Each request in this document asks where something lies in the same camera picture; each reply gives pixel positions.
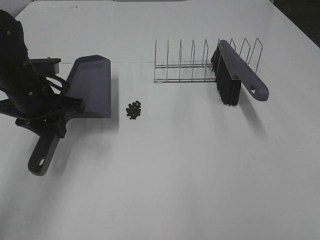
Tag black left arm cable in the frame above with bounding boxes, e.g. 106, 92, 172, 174
37, 74, 71, 111

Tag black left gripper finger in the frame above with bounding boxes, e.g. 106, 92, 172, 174
56, 114, 67, 139

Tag purple plastic dustpan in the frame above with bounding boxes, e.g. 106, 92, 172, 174
27, 55, 112, 176

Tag purple brush black bristles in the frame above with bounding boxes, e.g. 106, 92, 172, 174
211, 39, 269, 106

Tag pile of coffee beans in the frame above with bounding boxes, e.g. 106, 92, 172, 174
125, 100, 142, 120

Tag metal wire rack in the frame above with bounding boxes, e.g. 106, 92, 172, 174
153, 37, 264, 84

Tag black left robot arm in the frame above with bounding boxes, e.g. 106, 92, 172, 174
0, 10, 85, 139

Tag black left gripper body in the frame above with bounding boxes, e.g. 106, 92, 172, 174
0, 96, 84, 133

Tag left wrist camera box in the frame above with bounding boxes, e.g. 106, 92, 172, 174
30, 57, 62, 75

